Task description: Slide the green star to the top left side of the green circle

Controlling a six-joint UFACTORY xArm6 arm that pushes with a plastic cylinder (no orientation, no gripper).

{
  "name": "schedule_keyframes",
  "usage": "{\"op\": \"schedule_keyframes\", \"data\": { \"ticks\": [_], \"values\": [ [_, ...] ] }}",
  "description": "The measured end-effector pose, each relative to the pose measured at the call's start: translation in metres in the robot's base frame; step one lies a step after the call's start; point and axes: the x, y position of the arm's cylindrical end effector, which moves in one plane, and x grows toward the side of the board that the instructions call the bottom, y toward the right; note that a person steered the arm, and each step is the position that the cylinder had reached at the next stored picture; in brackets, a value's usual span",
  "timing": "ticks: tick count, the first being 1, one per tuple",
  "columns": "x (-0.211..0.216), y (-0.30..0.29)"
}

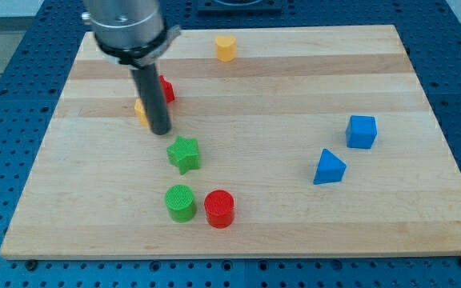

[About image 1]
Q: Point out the blue cube block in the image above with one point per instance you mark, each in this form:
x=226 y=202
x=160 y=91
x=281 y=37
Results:
x=361 y=131

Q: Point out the light wooden board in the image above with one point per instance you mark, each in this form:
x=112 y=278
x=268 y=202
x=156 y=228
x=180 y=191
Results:
x=96 y=188

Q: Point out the green star block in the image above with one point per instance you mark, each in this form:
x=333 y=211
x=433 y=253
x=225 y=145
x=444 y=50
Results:
x=184 y=154

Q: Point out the yellow heart block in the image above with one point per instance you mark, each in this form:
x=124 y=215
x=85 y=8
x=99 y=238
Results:
x=226 y=48

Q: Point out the red cylinder block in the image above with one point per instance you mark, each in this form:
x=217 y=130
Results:
x=219 y=206

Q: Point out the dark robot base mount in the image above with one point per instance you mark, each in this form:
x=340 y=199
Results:
x=238 y=6

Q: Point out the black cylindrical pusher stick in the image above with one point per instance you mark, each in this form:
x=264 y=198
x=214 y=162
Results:
x=150 y=92

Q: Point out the green cylinder block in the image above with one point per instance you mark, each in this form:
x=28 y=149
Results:
x=180 y=203

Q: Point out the red star block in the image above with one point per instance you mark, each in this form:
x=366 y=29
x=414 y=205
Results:
x=168 y=89

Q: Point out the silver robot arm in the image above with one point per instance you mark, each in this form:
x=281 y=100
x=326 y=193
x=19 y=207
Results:
x=134 y=33

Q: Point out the yellow block behind stick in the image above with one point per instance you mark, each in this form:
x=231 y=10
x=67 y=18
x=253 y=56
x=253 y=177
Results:
x=140 y=112

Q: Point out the blue triangle block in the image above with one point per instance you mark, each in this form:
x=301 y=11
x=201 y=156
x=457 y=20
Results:
x=330 y=168

